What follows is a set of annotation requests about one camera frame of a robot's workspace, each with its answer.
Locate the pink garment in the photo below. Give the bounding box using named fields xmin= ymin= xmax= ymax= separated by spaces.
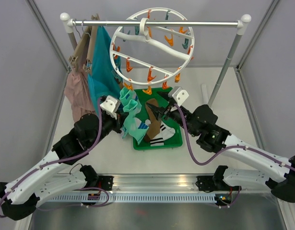
xmin=64 ymin=68 xmax=95 ymax=122

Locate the mint green patterned sock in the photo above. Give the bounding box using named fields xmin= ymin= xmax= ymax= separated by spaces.
xmin=123 ymin=99 xmax=149 ymax=144

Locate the white black striped sock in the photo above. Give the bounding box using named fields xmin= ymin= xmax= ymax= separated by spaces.
xmin=150 ymin=122 xmax=176 ymax=146

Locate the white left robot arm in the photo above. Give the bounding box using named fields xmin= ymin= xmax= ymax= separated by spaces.
xmin=0 ymin=112 xmax=128 ymax=220

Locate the beige wooden hanger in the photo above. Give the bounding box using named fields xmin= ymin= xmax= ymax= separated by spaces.
xmin=69 ymin=26 xmax=99 ymax=73

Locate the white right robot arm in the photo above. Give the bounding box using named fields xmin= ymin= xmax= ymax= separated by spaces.
xmin=146 ymin=92 xmax=295 ymax=203

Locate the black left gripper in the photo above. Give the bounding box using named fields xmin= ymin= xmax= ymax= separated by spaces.
xmin=89 ymin=109 xmax=129 ymax=149

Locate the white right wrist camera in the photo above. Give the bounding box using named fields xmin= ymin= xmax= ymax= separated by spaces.
xmin=168 ymin=86 xmax=189 ymax=106

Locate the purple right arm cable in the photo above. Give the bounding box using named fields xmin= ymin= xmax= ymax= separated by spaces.
xmin=173 ymin=103 xmax=295 ymax=175

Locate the teal shirt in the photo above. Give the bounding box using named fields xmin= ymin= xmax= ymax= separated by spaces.
xmin=88 ymin=26 xmax=121 ymax=106

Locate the orange clothes peg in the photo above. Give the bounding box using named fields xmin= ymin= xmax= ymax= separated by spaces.
xmin=124 ymin=82 xmax=133 ymax=91
xmin=142 ymin=86 xmax=152 ymax=95

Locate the white round clip hanger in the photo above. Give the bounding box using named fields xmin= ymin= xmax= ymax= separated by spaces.
xmin=110 ymin=7 xmax=191 ymax=89

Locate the green plastic tray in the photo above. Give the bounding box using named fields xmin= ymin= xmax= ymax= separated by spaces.
xmin=132 ymin=87 xmax=183 ymax=151

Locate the grey clothes peg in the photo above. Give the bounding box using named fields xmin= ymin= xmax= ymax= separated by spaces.
xmin=111 ymin=70 xmax=123 ymax=84

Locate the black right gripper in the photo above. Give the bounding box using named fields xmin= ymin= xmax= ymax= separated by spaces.
xmin=145 ymin=90 xmax=199 ymax=137

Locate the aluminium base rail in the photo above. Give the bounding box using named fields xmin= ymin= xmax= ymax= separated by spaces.
xmin=35 ymin=169 xmax=271 ymax=207

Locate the white metal clothes rack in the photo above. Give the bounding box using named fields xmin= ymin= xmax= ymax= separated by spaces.
xmin=60 ymin=8 xmax=251 ymax=106

